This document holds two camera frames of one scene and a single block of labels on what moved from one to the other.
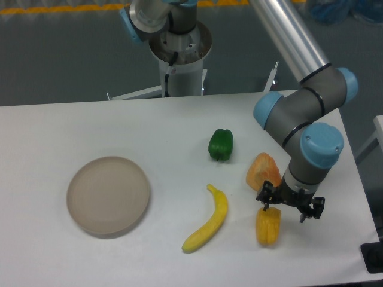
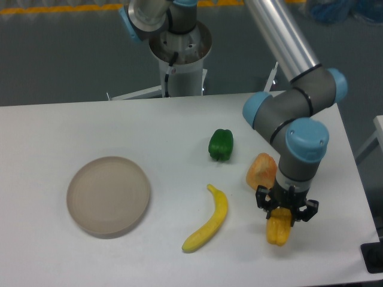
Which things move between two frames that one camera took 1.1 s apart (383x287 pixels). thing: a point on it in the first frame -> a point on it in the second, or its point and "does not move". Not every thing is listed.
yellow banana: [221, 207] does not move
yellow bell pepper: [267, 225] -> [278, 226]
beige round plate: [108, 197] does not move
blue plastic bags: [333, 11] does not move
